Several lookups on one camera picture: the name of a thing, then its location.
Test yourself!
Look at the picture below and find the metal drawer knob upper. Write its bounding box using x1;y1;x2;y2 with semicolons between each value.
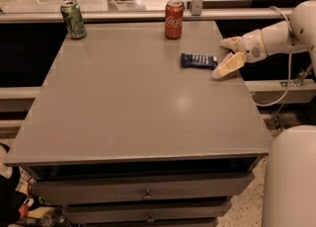
142;189;153;201

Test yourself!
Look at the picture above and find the top grey drawer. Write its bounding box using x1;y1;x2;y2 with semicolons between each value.
32;172;254;205

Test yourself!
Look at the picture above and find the red coca-cola can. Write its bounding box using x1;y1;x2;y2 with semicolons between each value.
165;0;184;39

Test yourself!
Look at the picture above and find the green soda can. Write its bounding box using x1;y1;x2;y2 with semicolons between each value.
60;0;87;39

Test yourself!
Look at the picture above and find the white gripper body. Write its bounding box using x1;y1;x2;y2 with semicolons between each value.
237;30;268;63

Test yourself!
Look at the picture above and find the clutter pile lower left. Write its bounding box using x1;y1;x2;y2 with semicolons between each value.
0;141;75;227

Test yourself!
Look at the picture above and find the metal drawer knob lower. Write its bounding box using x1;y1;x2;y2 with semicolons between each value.
146;213;155;223

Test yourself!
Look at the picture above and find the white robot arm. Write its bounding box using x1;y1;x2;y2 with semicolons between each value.
212;0;316;227

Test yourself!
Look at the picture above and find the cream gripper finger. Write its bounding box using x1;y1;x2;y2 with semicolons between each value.
212;52;247;79
220;37;241;50

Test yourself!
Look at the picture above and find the grey drawer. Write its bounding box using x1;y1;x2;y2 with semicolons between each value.
64;201;231;223
32;172;254;205

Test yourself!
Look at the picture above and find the blue rxbar blueberry bar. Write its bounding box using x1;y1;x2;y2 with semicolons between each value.
181;53;218;70

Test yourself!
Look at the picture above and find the grey drawer cabinet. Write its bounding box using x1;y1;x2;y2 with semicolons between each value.
6;22;271;227

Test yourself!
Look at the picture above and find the metal drawer knob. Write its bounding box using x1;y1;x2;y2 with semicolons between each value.
146;213;155;223
142;189;153;201

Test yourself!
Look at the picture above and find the white cable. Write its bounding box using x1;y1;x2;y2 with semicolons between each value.
255;5;295;108

